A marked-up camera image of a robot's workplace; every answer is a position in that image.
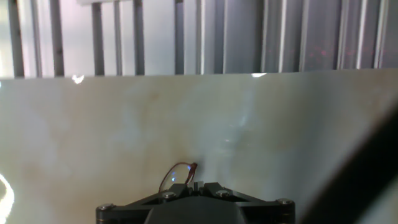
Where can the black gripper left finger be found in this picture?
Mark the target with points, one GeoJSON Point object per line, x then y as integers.
{"type": "Point", "coordinates": [130, 207]}

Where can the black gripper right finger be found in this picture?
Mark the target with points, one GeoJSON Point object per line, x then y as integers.
{"type": "Point", "coordinates": [264, 207]}

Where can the brown frame glasses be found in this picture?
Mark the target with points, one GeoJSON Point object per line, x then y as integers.
{"type": "Point", "coordinates": [193, 168]}

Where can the marble pattern table mat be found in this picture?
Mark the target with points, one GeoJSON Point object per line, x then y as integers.
{"type": "Point", "coordinates": [124, 124]}

